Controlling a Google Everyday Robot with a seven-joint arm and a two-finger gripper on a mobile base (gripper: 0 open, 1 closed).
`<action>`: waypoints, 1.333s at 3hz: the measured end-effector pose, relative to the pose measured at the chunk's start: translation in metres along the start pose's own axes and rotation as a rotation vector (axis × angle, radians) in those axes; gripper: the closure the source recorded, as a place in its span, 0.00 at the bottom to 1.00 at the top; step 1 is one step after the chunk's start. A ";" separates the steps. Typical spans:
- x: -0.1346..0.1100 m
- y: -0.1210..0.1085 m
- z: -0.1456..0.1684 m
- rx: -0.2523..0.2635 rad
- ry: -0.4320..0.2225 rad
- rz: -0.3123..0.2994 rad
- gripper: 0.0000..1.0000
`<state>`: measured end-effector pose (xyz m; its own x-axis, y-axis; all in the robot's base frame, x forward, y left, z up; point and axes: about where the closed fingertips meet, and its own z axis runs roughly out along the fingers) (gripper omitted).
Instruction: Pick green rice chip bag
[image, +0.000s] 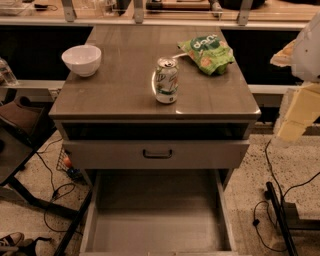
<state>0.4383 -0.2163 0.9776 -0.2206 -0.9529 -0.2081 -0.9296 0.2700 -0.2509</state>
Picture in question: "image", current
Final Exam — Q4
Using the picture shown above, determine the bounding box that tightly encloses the black metal stand leg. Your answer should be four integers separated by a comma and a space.
266, 182, 298, 256

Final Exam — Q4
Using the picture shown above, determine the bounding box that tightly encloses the clear plastic water bottle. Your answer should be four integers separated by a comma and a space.
0, 58, 18, 86

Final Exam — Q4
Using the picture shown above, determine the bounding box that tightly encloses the grey drawer cabinet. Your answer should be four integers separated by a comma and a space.
50, 25, 260, 182

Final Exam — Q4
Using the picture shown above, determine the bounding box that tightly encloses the open bottom drawer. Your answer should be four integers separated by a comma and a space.
79, 170, 239, 256

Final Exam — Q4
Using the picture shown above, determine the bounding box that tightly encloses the black floor cable right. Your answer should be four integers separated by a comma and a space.
252, 138, 320, 253

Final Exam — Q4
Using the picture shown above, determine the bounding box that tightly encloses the green rice chip bag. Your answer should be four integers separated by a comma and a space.
178, 34, 235, 75

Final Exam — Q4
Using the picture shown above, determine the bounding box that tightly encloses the white ceramic bowl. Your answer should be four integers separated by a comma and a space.
61, 45, 102, 77

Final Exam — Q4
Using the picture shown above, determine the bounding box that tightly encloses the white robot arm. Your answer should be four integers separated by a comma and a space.
270, 12, 320, 142

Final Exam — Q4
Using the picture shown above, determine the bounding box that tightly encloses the back counter shelf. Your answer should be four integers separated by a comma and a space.
0, 0, 320, 30

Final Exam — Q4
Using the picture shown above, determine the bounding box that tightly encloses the black floor cable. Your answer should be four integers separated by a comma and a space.
252, 138, 320, 253
34, 136, 84, 236

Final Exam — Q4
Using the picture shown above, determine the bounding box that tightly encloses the sneaker shoe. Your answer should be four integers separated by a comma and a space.
0, 232, 24, 247

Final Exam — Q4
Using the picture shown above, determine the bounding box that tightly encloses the green white soda can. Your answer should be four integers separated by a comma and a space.
154, 57, 178, 104

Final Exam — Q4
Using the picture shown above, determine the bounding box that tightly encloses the black floor cable left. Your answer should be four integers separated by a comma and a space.
34, 136, 84, 236

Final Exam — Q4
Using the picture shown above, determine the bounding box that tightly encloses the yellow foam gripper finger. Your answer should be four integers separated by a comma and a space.
270, 40, 295, 67
276, 82, 320, 142

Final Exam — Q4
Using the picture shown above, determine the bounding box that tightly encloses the closed middle drawer black handle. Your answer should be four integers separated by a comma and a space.
63, 140, 249, 169

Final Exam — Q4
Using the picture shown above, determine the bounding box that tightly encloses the black side table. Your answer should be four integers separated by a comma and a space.
0, 96, 92, 256

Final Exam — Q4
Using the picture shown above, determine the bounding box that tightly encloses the orange ball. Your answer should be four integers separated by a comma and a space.
63, 157, 72, 168

